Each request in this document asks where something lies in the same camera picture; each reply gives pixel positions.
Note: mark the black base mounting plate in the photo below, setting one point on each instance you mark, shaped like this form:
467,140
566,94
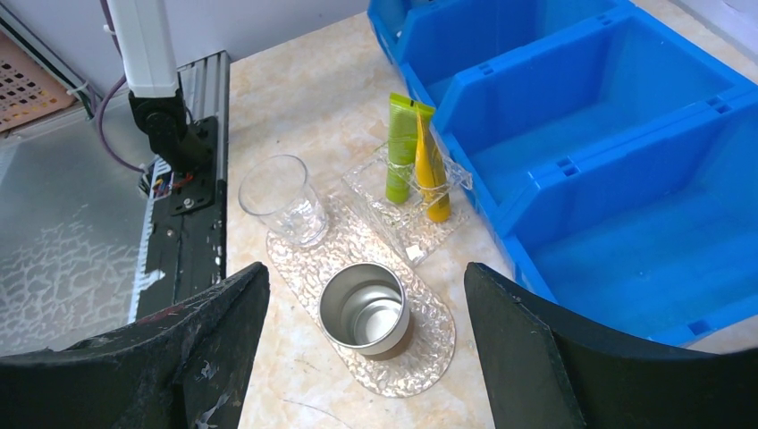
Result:
182,251

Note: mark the silver metal cup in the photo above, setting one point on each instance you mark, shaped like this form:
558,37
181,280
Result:
364,307

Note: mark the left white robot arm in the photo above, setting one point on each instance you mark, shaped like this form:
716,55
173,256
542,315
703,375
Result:
157,103

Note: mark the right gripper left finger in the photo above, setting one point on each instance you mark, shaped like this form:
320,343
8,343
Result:
185,366

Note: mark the orange yellow small tube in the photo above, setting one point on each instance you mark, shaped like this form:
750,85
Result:
430,172

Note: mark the red perforated basket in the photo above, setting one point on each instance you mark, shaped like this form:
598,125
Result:
28,91

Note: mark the blue divided plastic bin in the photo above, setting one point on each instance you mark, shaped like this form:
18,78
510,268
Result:
614,161

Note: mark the aluminium frame rail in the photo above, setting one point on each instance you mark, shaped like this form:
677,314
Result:
206,84

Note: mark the clear glass cup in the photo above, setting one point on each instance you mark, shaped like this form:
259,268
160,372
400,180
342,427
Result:
278,193

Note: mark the clear textured square tray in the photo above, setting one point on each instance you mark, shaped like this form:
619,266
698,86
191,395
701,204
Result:
406,227

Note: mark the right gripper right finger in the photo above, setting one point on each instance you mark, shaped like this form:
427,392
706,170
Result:
547,367

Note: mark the yellow green tube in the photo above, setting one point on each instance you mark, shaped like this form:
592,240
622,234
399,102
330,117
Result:
402,144

